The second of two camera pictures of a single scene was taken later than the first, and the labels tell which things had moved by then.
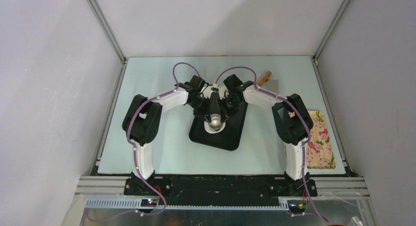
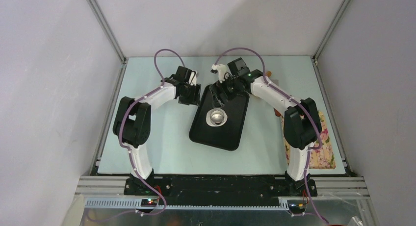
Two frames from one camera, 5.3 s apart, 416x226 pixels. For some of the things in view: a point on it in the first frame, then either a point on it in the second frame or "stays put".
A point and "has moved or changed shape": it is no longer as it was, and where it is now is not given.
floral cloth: [320, 154] stays put
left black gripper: [205, 113] → [195, 98]
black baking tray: [229, 138] stays put
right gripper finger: [216, 106] stays put
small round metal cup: [211, 129] has moved or changed shape
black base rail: [220, 189] stays put
